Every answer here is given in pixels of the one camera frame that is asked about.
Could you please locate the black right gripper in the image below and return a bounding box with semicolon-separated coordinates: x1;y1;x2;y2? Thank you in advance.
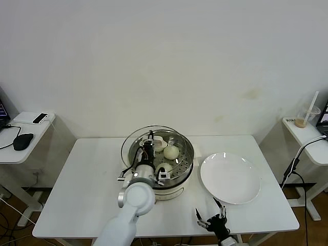
196;197;231;241

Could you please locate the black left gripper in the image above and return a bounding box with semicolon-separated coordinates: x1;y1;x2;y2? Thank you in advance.
139;130;156;166

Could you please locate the glass lid with cream handle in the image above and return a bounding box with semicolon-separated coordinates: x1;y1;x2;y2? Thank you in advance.
121;125;189;177

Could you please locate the perforated steel steamer basket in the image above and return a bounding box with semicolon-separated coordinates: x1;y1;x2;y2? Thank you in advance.
128;130;195;183

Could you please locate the white round plate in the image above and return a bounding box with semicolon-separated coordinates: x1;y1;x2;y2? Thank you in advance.
200;152;261;205

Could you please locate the small black white device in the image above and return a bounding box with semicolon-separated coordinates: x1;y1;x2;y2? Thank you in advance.
32;113;49;125

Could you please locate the white side table with cup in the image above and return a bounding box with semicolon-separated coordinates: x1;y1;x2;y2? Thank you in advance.
282;116;328;222

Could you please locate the black computer mouse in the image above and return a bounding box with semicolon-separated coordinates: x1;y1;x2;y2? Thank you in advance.
13;133;34;151

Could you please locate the flat white box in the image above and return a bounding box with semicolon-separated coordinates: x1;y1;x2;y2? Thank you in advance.
13;111;56;126

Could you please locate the clear plastic drink cup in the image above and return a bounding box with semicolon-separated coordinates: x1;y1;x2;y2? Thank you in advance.
294;105;321;129

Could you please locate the white side table with mouse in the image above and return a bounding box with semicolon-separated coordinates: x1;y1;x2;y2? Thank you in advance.
0;111;56;228

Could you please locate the black laptop beside cup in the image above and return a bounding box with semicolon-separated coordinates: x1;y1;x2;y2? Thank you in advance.
315;91;328;135

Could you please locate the black laptop with pink windows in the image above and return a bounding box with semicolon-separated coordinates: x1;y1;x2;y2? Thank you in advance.
0;86;11;131

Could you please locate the white drinking straw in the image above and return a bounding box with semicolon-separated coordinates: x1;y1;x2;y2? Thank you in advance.
303;91;319;124

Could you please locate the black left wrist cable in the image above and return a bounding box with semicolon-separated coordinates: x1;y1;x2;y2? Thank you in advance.
117;150;143;182

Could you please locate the black cable with adapter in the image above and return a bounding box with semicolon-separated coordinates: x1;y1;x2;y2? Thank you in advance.
279;158;308;246

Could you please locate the black laptop cable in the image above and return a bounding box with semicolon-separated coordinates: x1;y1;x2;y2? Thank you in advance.
0;124;22;151

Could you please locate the white floor cable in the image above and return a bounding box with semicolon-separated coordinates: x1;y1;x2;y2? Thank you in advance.
0;197;36;226

